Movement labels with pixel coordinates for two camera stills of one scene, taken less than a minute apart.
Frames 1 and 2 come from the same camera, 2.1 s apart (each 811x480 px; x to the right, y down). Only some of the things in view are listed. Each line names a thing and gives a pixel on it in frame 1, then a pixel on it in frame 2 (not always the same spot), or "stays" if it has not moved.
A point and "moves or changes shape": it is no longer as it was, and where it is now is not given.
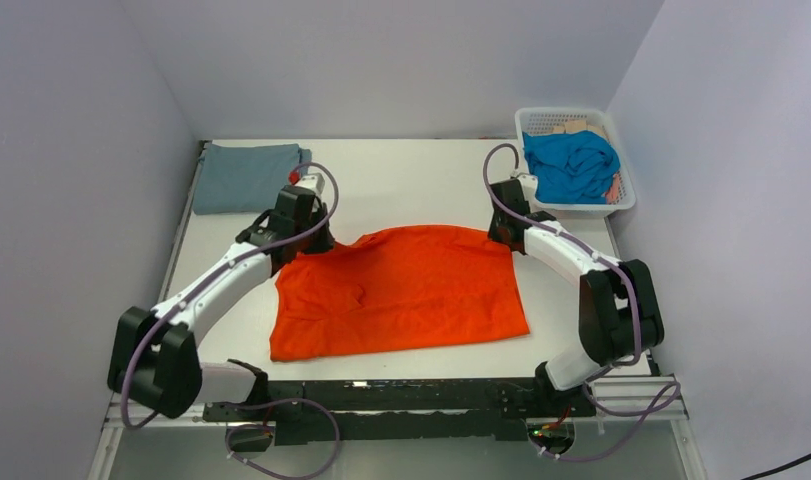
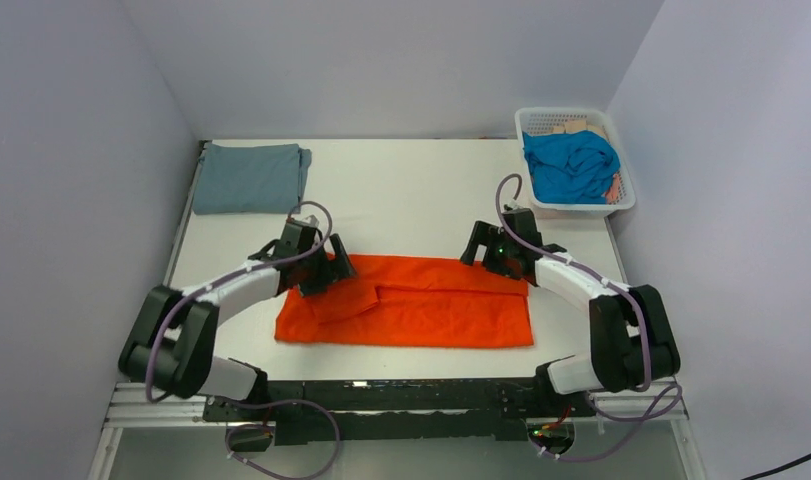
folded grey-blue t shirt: x=245 y=178 stays
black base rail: x=328 y=410 stays
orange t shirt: x=394 y=288 moves or changes shape
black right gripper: x=502 y=229 -> x=487 y=245
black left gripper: x=320 y=235 -> x=318 y=266
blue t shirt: x=570 y=168 stays
